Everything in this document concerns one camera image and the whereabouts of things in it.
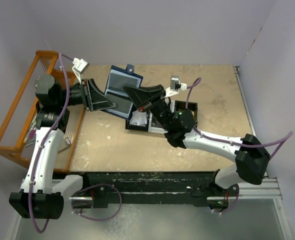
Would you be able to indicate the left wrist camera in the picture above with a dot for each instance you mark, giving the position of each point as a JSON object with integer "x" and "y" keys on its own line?
{"x": 79, "y": 67}

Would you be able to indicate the green pink marker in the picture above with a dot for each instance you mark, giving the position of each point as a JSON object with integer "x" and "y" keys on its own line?
{"x": 33, "y": 125}

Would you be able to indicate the orange wooden rack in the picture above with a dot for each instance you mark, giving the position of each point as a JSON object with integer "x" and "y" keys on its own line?
{"x": 22, "y": 111}

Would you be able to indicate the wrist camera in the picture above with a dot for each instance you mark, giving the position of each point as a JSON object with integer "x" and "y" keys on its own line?
{"x": 79, "y": 67}
{"x": 175, "y": 86}

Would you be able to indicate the blue leather card holder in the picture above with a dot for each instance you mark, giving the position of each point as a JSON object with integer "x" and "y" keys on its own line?
{"x": 117, "y": 79}

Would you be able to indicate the pink white marker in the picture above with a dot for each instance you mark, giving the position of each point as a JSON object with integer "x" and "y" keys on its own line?
{"x": 27, "y": 138}

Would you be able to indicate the small grey box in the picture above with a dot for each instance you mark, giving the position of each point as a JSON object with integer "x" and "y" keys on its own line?
{"x": 65, "y": 143}

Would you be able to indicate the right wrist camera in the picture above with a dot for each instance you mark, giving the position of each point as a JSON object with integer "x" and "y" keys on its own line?
{"x": 175, "y": 86}

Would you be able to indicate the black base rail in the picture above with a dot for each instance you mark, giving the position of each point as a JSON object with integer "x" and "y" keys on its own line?
{"x": 96, "y": 177}

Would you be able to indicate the white middle bin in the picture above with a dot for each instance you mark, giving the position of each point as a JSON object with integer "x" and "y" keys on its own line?
{"x": 154, "y": 126}

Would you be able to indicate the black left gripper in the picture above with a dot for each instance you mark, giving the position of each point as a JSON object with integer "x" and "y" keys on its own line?
{"x": 94, "y": 98}

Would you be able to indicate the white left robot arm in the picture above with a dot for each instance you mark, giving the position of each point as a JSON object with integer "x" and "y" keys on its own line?
{"x": 38, "y": 197}

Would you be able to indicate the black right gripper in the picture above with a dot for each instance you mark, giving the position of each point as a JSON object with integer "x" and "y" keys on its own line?
{"x": 142, "y": 95}

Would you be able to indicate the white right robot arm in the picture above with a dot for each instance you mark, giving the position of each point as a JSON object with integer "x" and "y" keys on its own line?
{"x": 249, "y": 156}

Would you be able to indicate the aluminium frame rail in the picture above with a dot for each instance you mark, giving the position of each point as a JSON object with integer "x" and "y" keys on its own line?
{"x": 159, "y": 191}

